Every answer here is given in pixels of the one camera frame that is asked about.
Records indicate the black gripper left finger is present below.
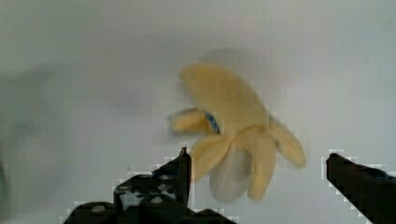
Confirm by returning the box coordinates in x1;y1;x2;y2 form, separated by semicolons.
63;147;236;224

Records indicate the yellow plush banana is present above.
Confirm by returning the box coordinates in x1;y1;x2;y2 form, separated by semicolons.
172;63;306;203

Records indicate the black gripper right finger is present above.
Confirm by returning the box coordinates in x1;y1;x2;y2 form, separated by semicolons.
326;153;396;224

